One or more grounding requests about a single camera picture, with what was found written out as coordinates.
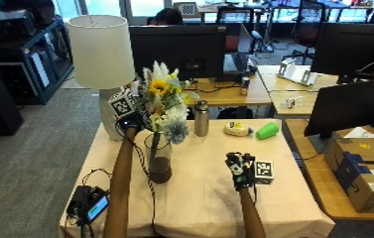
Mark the small white gadget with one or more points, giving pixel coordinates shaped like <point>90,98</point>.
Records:
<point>290,102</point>

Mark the brown cardboard box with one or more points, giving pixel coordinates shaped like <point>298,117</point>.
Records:
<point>366,172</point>

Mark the printed marker board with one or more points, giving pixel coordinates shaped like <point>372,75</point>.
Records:
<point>187,9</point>

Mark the person's right hand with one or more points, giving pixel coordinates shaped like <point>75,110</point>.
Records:
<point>240,170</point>

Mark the beige tablecloth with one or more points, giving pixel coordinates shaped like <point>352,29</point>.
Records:
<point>195,201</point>

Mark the white marker cube on right glove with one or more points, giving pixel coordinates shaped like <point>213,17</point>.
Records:
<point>264,171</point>

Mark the silver drink can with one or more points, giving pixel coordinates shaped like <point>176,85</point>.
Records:
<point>245,86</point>

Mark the white marker cube on left glove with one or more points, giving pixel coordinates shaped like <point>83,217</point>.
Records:
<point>122,103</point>

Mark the sunflower and white flower bouquet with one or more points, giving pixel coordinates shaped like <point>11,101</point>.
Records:
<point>164,99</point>

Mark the wooden office desk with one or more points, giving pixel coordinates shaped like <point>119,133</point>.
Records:
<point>322,198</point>
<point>231,94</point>
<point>282,91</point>

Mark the dark blue shelf unit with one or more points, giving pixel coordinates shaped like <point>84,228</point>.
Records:
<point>40,66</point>

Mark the black office chair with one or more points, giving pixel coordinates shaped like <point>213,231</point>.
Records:
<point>308,31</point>
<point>235,20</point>

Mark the white paper sheet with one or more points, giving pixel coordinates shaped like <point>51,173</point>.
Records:
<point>360,133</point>

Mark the green plastic cup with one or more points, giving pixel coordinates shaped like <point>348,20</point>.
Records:
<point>268,131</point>

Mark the person's left hand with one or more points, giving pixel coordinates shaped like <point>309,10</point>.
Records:
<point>128,123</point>

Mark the steel water bottle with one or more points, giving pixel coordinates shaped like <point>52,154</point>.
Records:
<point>201,120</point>

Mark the clear glass vase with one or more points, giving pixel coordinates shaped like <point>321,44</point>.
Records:
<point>159,165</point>

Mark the white marker cube on glove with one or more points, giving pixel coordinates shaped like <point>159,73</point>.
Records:
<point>122,103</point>
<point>264,171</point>

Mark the white table lamp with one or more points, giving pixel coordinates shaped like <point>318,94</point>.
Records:
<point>100,53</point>

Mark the white and yellow tape roll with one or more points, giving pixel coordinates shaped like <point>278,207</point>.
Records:
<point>236,129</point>

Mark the white stand device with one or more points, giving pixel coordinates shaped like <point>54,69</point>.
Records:
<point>297,72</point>

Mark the black computer monitor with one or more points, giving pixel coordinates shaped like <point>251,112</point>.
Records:
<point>353,105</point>
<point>353,49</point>
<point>173,49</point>

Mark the black device with lit screen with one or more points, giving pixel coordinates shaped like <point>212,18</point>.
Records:
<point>91,205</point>

